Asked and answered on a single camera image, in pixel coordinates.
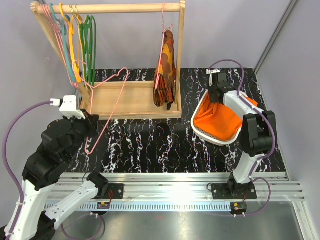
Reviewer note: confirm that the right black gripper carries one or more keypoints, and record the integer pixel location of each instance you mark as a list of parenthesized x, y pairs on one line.
[(212, 100)]

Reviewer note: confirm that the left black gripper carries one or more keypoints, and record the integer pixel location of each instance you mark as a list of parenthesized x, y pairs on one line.
[(92, 126)]

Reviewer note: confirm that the orange trousers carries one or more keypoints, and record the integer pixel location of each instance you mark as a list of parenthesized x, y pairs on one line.
[(217, 120)]

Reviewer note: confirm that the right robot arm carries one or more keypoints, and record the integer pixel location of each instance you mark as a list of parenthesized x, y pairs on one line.
[(258, 138)]

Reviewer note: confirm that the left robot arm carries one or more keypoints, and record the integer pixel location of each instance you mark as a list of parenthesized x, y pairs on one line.
[(60, 143)]

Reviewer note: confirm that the camouflage patterned trousers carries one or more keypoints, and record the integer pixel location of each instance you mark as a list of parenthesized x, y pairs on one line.
[(165, 95)]

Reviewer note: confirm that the green hanger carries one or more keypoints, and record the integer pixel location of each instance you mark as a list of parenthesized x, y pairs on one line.
[(86, 50), (92, 50)]

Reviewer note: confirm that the yellow hanger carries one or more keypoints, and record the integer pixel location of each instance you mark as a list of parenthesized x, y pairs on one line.
[(78, 20), (70, 30)]

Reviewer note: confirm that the teal hanger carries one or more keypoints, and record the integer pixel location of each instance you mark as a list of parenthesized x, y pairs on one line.
[(65, 47)]

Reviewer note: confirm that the wooden clothes rack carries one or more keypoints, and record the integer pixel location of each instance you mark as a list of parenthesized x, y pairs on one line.
[(115, 97)]

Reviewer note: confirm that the white perforated plastic basket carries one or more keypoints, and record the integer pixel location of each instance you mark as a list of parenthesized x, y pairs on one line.
[(206, 136)]

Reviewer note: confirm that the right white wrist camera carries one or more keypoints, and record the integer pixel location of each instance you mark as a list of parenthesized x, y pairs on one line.
[(213, 76)]

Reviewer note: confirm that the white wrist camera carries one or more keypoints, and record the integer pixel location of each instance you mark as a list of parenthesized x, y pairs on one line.
[(68, 107), (213, 76)]

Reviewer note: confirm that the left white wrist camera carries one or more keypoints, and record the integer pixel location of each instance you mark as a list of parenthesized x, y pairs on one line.
[(68, 107)]

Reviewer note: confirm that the pink wire hanger with camouflage trousers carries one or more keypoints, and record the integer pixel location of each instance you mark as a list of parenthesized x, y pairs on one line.
[(163, 25)]

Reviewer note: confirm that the aluminium mounting rail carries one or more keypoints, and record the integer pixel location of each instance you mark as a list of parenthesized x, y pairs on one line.
[(188, 192)]

